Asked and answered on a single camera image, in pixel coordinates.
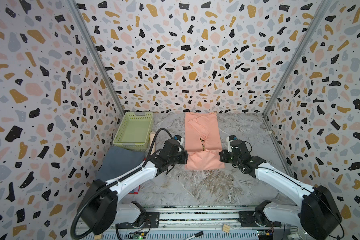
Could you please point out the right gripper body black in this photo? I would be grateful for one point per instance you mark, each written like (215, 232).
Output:
(225, 156)

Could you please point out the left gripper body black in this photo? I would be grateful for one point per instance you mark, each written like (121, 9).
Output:
(179, 158)

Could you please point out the pink graphic t-shirt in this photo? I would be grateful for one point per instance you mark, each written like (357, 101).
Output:
(202, 142)

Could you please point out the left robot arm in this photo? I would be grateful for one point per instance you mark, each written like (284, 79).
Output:
(101, 206)

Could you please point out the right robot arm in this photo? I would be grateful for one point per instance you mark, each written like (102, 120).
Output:
(314, 211)

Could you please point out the green plastic basket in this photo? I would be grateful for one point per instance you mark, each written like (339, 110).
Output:
(134, 131)

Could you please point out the folded grey t-shirt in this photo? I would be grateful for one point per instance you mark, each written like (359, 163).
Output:
(117, 162)

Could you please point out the right wooden block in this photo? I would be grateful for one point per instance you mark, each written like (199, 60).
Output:
(226, 228)

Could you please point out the right circuit board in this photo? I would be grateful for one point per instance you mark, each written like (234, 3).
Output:
(265, 235)

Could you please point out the green circuit board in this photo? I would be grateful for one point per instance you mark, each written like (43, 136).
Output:
(136, 236)

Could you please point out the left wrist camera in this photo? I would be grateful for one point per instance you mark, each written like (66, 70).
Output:
(179, 138)

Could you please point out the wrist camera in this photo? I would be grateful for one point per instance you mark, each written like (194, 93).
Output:
(179, 138)
(229, 140)

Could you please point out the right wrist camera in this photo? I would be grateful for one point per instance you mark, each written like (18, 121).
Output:
(229, 140)

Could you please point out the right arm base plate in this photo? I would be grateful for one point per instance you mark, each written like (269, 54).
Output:
(256, 219)

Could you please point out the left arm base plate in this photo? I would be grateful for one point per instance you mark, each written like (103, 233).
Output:
(150, 220)

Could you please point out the aluminium rail frame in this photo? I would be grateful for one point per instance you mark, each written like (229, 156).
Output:
(198, 217)

